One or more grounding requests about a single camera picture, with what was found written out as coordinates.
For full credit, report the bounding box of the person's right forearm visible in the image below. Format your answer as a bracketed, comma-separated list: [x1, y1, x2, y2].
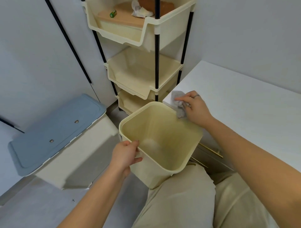
[203, 117, 301, 228]

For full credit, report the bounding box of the person's right hand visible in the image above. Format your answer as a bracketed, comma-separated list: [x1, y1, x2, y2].
[174, 90, 216, 129]

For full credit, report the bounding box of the person's left hand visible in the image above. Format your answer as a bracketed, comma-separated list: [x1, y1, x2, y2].
[110, 140, 143, 179]

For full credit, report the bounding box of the gold drawer handle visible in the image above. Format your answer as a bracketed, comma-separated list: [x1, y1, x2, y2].
[190, 156, 209, 169]
[198, 142, 224, 159]

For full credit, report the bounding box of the crumpled white wrapper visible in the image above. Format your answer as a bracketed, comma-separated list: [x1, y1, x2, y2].
[131, 0, 155, 19]

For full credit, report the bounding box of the person's left forearm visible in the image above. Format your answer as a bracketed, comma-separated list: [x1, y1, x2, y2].
[56, 164, 127, 228]

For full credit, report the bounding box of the grey cloth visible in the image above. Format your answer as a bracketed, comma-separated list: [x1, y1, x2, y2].
[170, 90, 191, 119]

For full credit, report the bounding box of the cream plastic waste bin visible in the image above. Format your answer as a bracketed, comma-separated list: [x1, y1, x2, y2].
[119, 101, 204, 189]

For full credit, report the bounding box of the white bedside table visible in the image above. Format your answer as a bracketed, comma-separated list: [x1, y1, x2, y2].
[162, 60, 301, 179]

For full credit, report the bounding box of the cream tiered storage rack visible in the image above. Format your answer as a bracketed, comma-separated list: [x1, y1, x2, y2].
[81, 0, 197, 116]

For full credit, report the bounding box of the white storage box blue lid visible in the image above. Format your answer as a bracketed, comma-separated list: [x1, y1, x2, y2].
[8, 93, 122, 190]

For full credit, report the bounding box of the brown cylindrical pouch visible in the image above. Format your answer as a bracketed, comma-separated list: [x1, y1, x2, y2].
[137, 0, 176, 17]

